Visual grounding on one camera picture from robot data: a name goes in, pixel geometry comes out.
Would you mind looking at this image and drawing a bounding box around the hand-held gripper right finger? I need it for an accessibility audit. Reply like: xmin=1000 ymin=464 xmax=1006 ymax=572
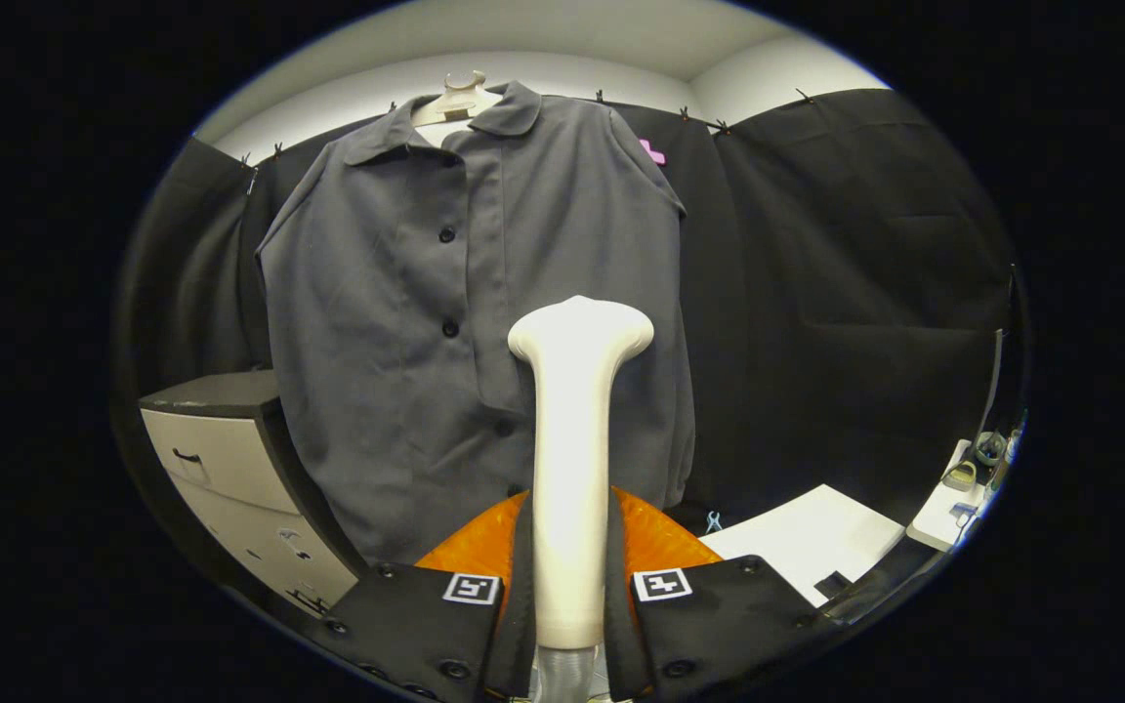
xmin=607 ymin=486 xmax=847 ymax=703

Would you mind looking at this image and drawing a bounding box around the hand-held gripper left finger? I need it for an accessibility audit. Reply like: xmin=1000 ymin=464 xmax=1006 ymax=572
xmin=313 ymin=488 xmax=536 ymax=703

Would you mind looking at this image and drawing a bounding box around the white garment steamer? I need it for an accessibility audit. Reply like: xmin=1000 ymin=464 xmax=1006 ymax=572
xmin=508 ymin=295 xmax=655 ymax=703

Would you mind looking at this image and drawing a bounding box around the grey button shirt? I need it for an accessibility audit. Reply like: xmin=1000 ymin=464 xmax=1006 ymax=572
xmin=255 ymin=80 xmax=698 ymax=565

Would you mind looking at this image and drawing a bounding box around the grey drawer cabinet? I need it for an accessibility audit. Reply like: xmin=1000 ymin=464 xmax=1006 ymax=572
xmin=138 ymin=369 xmax=368 ymax=618

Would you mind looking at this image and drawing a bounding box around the black backdrop cloth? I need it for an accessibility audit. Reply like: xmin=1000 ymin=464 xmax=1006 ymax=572
xmin=113 ymin=88 xmax=1027 ymax=533

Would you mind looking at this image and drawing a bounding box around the white mannequin torso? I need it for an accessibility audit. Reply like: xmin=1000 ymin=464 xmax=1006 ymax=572
xmin=411 ymin=70 xmax=505 ymax=147

